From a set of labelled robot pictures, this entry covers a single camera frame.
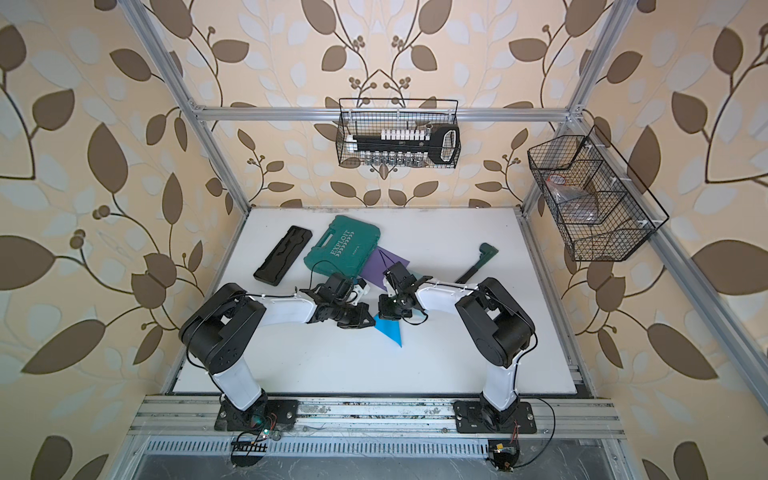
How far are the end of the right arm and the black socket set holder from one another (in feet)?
1.10

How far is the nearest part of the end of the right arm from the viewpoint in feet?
2.31

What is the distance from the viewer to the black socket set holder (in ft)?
2.70
